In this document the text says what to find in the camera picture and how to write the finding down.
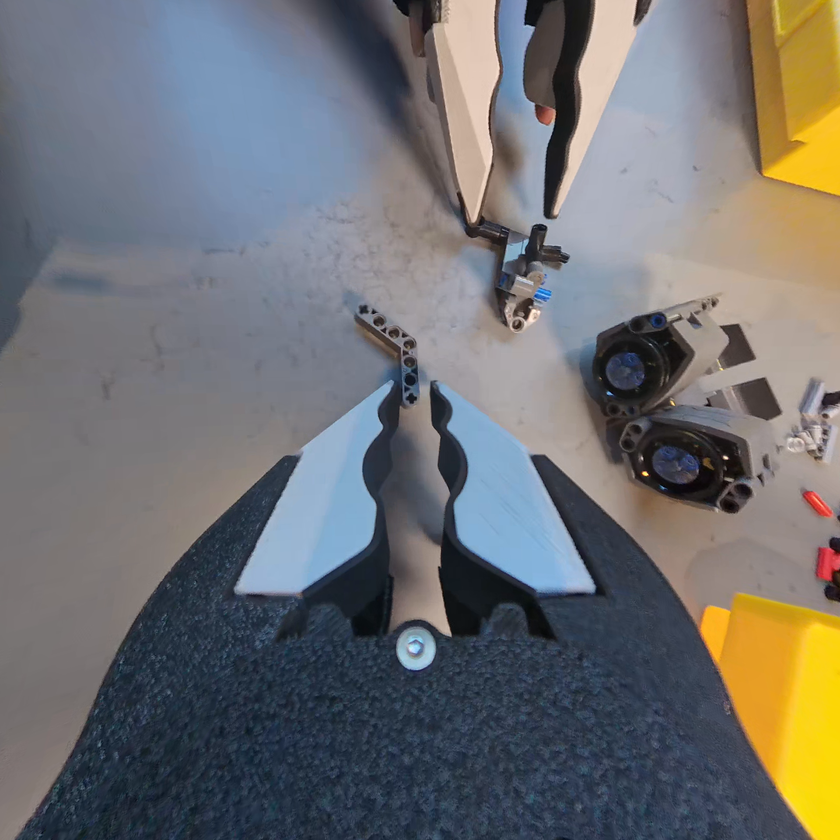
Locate small brick parts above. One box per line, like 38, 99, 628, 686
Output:
784, 377, 840, 601

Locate grey brick beam piece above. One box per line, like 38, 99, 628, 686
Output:
354, 303, 421, 410

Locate grey twin engine brick model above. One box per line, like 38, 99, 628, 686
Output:
581, 294, 785, 516

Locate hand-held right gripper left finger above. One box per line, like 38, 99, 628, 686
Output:
234, 381, 401, 636

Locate black brick assembly coloured pins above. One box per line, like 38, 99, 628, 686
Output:
465, 222, 571, 334

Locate yellow storage bin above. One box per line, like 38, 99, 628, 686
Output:
745, 0, 840, 196
699, 592, 840, 840

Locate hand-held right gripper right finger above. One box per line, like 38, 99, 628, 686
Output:
430, 381, 597, 636

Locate grey desk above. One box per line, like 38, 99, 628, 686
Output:
0, 0, 840, 840

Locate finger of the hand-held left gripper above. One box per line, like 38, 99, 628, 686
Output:
542, 0, 642, 221
423, 0, 504, 227

